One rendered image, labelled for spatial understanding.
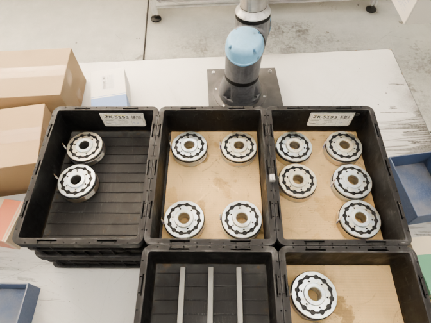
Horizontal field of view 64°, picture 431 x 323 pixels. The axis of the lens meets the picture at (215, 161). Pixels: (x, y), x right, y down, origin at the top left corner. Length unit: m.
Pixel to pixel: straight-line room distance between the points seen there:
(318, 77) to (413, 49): 1.54
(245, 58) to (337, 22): 1.89
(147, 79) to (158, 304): 0.86
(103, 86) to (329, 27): 1.97
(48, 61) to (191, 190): 0.70
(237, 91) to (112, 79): 0.45
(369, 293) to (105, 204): 0.70
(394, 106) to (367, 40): 1.46
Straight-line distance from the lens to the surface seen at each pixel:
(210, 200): 0.93
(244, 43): 1.09
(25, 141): 1.14
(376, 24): 3.00
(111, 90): 1.27
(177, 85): 1.36
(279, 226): 0.81
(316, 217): 0.94
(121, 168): 1.02
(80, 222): 0.98
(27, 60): 1.38
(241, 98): 1.18
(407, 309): 0.92
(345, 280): 0.91
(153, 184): 0.85
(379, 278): 0.94
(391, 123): 1.37
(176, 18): 2.86
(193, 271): 0.87
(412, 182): 1.25
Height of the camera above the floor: 1.68
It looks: 59 degrees down
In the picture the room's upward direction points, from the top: 1 degrees counter-clockwise
